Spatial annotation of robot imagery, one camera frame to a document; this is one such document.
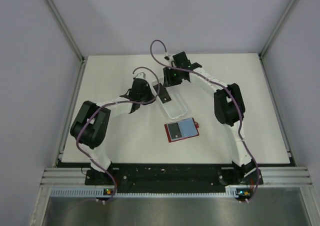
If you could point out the left aluminium frame post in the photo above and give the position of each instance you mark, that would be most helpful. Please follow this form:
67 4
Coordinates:
64 29

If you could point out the red leather card holder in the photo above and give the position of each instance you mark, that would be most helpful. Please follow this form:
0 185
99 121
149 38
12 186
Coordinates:
189 128

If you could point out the white plastic tray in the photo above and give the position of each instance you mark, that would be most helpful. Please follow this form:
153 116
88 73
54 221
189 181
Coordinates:
174 109

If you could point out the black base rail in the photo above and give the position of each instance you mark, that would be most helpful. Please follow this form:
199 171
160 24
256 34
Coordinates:
173 178

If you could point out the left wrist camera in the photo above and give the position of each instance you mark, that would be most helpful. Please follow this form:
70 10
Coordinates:
140 75

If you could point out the aluminium frame post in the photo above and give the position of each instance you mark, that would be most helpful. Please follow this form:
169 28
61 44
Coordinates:
64 29
278 27

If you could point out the white cable duct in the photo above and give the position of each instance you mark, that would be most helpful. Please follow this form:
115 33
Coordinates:
101 192

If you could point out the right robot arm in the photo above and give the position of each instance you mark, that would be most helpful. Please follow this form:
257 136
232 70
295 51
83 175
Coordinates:
228 106

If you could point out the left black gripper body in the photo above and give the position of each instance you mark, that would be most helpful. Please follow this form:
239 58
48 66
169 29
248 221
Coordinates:
147 96

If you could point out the right aluminium frame post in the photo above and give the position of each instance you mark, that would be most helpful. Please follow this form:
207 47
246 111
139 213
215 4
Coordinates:
278 27

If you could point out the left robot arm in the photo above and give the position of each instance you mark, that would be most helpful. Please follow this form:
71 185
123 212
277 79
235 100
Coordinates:
90 125

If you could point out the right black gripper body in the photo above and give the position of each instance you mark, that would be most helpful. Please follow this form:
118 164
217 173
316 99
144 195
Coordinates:
172 76

